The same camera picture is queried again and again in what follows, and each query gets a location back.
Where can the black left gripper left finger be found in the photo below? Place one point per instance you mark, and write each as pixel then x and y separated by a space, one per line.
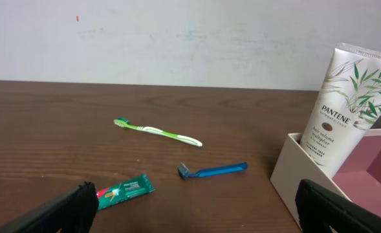
pixel 73 212

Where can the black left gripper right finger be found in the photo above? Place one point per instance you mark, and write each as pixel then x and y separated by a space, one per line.
pixel 321 210

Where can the Colgate toothpaste tube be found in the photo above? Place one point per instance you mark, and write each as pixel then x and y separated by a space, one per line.
pixel 124 191

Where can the green white toothbrush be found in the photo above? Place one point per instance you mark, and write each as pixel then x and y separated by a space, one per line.
pixel 125 123

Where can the white Pantene tube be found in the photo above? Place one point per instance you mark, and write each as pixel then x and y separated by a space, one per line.
pixel 348 104

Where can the white box pink interior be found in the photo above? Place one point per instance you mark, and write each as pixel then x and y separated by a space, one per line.
pixel 358 180

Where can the blue disposable razor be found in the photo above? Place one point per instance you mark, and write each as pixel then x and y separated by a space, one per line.
pixel 208 172

